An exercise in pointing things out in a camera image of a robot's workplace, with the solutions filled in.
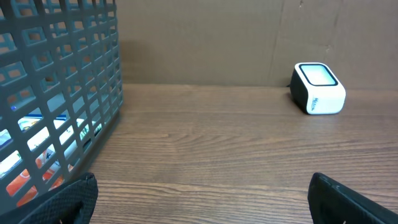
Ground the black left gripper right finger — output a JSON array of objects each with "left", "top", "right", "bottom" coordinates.
[{"left": 307, "top": 172, "right": 397, "bottom": 224}]

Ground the yellow orange snack bag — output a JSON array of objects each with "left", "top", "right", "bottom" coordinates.
[{"left": 1, "top": 112, "right": 107, "bottom": 211}]

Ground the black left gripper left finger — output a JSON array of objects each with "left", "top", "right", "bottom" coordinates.
[{"left": 1, "top": 172, "right": 98, "bottom": 224}]

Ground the white barcode scanner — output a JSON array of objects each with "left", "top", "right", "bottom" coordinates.
[{"left": 290, "top": 62, "right": 346, "bottom": 115}]

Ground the grey plastic mesh basket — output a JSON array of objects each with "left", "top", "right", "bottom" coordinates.
[{"left": 0, "top": 0, "right": 124, "bottom": 216}]

